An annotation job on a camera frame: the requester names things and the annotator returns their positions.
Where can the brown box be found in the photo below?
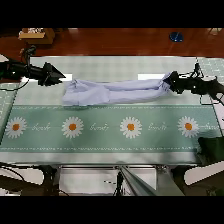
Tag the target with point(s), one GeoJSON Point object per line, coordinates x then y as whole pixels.
{"type": "Point", "coordinates": [37, 34]}

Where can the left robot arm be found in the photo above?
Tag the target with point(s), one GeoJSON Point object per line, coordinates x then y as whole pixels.
{"type": "Point", "coordinates": [16, 69]}

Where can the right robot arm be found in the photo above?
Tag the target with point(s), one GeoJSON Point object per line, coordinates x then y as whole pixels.
{"type": "Point", "coordinates": [207, 85]}

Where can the blue round object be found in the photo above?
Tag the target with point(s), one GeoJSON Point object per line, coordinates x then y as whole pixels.
{"type": "Point", "coordinates": [175, 36]}

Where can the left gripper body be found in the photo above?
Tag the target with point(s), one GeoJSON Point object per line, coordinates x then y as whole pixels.
{"type": "Point", "coordinates": [46, 74]}

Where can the dark green garment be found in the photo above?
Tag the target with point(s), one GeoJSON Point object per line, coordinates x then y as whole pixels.
{"type": "Point", "coordinates": [211, 150]}

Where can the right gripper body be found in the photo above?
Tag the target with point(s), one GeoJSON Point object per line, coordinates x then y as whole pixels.
{"type": "Point", "coordinates": [176, 82]}

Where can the light blue shirt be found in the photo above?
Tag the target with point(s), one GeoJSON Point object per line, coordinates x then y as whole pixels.
{"type": "Point", "coordinates": [100, 93]}

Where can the silver frame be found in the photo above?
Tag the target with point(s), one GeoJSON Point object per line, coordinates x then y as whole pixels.
{"type": "Point", "coordinates": [140, 186]}

